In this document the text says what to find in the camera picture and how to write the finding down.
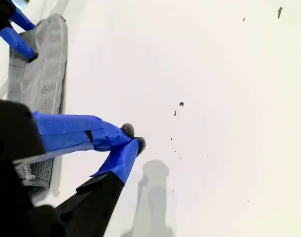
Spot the grey striped towel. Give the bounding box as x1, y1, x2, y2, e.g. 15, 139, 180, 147
6, 13, 69, 197

